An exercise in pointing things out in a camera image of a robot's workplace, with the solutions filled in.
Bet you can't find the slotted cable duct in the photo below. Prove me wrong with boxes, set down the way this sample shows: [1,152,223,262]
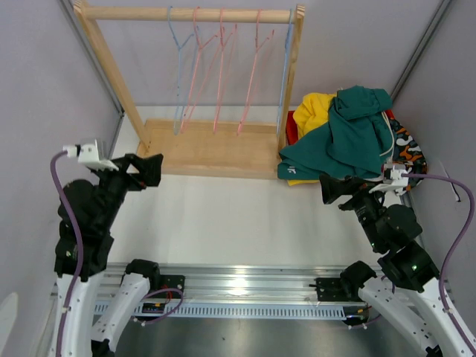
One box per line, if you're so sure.
[92,303,367,320]

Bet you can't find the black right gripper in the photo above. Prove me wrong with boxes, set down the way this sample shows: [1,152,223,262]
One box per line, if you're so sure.
[318,174,387,250]

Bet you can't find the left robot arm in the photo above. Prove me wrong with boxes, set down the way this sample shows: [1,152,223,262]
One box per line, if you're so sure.
[48,147,164,356]

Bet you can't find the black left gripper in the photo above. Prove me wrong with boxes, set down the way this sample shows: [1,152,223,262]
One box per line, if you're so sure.
[93,151,163,229]

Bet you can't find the orange camouflage shorts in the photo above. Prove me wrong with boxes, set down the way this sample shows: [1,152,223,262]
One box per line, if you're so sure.
[385,110,428,174]

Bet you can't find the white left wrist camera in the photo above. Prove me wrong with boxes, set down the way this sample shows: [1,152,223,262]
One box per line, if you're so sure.
[62,139,119,171]

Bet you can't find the red plastic bin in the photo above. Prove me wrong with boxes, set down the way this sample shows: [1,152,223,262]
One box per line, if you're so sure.
[286,110,396,145]

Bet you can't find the wooden clothes rack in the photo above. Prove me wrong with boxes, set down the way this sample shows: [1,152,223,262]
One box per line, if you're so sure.
[73,1,305,179]

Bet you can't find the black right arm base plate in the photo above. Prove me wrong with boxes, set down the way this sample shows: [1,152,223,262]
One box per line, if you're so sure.
[309,277,359,302]

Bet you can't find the green shorts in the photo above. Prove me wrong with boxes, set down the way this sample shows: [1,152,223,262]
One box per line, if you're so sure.
[277,86,394,181]

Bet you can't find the blue hanger with green shorts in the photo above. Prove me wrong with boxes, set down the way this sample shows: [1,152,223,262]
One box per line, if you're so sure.
[167,6,196,135]

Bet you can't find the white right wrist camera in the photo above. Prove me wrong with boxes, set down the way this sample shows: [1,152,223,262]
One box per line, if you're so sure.
[367,158,414,196]

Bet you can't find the pink wire hanger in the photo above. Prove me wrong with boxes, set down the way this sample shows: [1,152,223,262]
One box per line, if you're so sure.
[237,9,274,135]

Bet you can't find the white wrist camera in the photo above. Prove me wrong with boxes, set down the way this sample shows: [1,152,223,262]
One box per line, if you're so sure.
[367,158,414,196]
[62,139,119,171]

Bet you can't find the pink hanger with yellow shorts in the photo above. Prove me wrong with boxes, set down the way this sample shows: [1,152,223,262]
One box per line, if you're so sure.
[179,6,218,134]

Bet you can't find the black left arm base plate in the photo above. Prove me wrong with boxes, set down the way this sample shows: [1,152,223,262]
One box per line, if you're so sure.
[158,274,186,300]

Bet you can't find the light blue wire hanger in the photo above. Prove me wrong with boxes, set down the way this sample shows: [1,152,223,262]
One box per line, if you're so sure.
[276,9,294,138]

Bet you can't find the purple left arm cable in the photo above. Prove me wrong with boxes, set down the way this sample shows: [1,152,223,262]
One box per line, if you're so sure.
[50,150,184,357]

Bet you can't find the aluminium mounting rail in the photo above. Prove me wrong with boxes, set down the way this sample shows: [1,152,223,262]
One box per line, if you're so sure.
[103,262,395,302]

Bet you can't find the yellow shorts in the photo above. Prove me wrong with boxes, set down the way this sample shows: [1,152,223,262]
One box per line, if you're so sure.
[280,93,337,186]

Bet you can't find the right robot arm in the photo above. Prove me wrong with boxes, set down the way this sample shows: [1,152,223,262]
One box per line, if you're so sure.
[320,168,475,356]

